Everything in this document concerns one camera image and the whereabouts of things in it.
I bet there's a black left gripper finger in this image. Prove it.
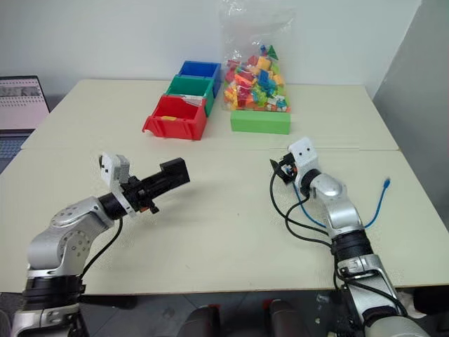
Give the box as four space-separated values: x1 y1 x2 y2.
138 171 166 189
142 182 173 201

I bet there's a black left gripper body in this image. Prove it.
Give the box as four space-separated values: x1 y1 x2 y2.
121 176 161 216

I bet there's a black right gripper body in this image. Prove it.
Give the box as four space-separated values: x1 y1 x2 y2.
280 151 300 185

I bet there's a blue Ethernet cable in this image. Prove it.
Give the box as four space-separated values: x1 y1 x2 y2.
286 166 392 230

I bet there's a green rectangular block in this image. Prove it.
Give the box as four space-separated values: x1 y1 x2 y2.
229 109 293 136

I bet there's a red plastic bin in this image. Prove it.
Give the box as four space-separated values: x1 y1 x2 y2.
141 94 208 142

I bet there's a clear bag of toy blocks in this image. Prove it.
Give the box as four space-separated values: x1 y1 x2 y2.
218 6 296 114

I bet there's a white paper sheet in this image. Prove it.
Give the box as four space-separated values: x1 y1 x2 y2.
180 93 206 107

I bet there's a green plastic bin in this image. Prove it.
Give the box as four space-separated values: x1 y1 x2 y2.
165 74 217 117

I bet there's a blue plastic bin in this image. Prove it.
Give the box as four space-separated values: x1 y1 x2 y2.
177 60 222 96

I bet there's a dark rounded shape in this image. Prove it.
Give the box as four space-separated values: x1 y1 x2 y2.
267 298 311 337
182 304 222 337

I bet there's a grey partition panel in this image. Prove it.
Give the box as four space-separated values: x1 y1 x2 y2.
373 0 449 234

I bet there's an open laptop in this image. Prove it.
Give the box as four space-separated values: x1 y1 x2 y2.
0 74 51 173

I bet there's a dark object under table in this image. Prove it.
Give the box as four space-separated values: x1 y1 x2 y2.
413 286 449 319

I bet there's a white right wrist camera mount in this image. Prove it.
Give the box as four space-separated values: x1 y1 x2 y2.
287 136 320 189

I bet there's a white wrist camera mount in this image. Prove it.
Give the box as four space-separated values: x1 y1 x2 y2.
287 136 320 189
98 152 136 215

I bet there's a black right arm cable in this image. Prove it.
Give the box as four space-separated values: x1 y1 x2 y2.
269 158 343 292

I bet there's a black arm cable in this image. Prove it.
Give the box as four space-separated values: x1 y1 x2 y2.
269 158 343 292
79 218 124 282

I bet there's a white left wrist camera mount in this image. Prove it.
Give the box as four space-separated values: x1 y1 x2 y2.
98 152 136 215

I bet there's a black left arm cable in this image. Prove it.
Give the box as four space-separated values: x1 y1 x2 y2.
79 218 124 282

